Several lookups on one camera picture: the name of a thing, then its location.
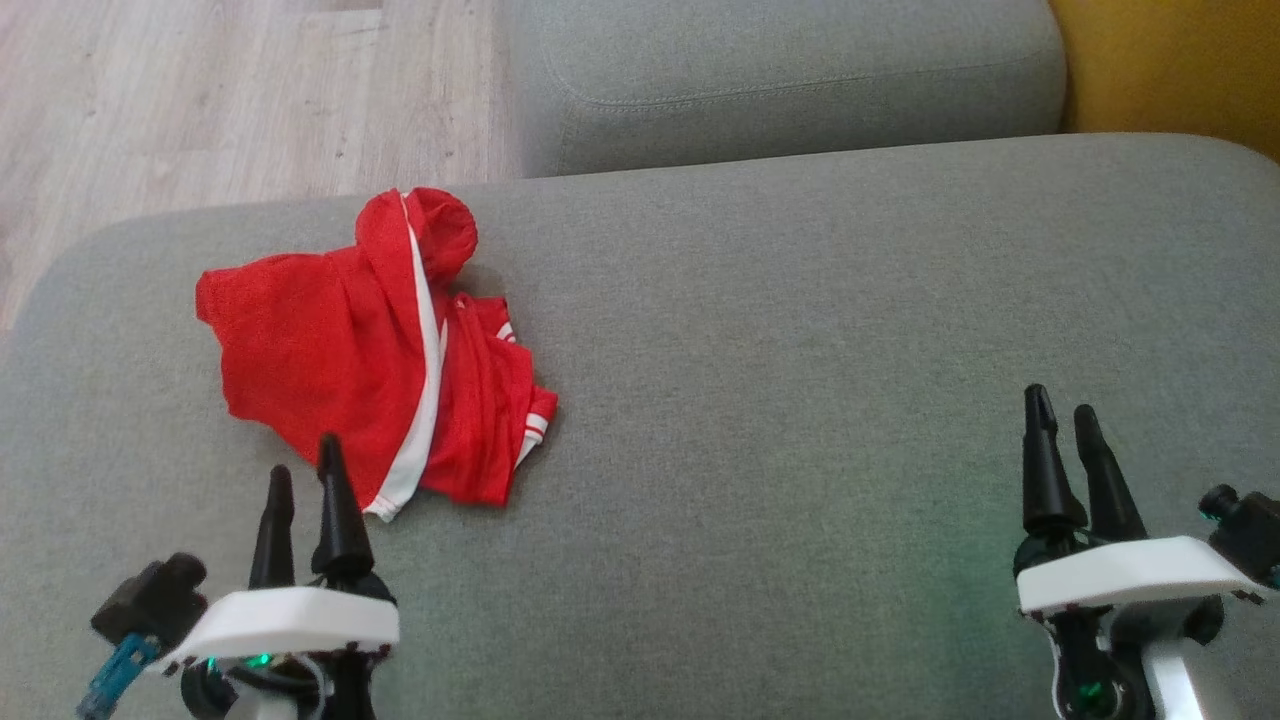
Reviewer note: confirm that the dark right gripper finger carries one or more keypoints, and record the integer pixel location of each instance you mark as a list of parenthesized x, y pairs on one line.
[(1112, 500), (1047, 480)]

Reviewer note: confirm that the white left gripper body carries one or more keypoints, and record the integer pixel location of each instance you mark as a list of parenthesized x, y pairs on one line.
[(290, 622)]

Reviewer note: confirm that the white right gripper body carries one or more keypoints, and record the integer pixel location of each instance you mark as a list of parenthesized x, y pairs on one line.
[(1120, 575)]

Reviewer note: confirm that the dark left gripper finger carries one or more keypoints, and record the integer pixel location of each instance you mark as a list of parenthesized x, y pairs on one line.
[(273, 535), (340, 520)]

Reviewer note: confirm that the red jersey with white trim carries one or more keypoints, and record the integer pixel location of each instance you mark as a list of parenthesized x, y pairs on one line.
[(300, 350)]

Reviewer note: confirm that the red shorts with white stripes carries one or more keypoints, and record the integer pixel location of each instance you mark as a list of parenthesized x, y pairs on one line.
[(490, 420)]

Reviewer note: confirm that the large grey sofa seat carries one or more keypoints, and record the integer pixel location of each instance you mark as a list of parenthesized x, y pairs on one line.
[(800, 400)]

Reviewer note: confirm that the yellow furniture piece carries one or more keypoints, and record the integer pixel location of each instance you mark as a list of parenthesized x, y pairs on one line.
[(1170, 60)]

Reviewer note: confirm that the small grey sofa cushion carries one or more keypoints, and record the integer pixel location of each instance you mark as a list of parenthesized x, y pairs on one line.
[(780, 80)]

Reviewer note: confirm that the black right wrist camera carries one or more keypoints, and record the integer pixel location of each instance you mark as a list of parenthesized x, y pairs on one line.
[(1250, 530)]

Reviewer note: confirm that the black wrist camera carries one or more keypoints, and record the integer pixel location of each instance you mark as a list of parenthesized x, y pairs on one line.
[(150, 600), (1250, 530)]

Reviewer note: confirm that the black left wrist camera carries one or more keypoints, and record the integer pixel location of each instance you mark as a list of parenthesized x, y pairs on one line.
[(150, 600)]

